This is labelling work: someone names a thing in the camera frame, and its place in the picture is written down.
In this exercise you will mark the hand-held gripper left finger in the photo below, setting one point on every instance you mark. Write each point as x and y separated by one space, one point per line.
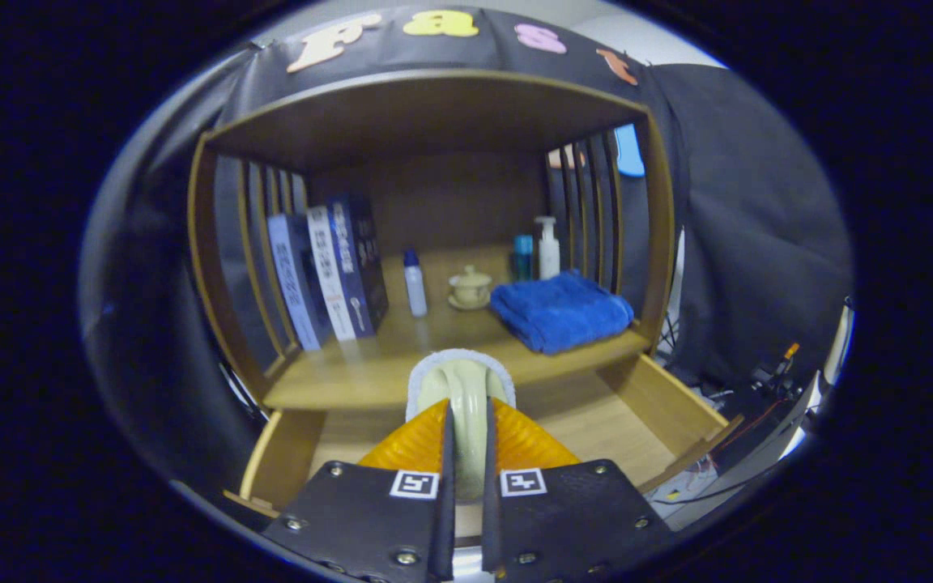
444 518

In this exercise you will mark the white upright object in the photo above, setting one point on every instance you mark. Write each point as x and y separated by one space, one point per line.
839 344

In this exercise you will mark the folded blue towel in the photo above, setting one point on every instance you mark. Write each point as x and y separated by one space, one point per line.
564 312

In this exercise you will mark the white book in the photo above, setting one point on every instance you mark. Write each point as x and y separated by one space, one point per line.
329 275

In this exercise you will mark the wooden drawer with black knob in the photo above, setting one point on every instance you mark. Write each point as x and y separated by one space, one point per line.
596 421

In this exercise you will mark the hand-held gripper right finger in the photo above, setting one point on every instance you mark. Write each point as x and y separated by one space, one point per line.
489 518

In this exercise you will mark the black device with orange clip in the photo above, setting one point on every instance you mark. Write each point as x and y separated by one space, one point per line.
758 429

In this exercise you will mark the dark blue book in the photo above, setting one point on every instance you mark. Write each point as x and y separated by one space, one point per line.
357 259

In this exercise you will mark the light blue book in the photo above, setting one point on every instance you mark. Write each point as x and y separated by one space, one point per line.
292 283

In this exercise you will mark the wooden cabinet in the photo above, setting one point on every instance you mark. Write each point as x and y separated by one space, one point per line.
434 113

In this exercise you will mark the cream lidded teacup with saucer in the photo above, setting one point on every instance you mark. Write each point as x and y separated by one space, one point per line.
470 289

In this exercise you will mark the wooden countertop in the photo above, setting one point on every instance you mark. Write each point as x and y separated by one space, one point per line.
369 364

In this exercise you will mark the white pump bottle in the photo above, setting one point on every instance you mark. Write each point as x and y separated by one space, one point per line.
548 259

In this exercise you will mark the small white bottle blue cap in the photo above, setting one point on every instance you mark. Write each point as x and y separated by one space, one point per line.
415 291

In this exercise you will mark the pale green scrub brush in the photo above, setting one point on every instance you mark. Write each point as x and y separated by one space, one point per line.
466 389

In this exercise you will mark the teal bottle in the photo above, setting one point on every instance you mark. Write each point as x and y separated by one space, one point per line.
522 259

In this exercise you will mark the black backdrop cloth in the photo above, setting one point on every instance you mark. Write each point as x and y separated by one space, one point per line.
758 227

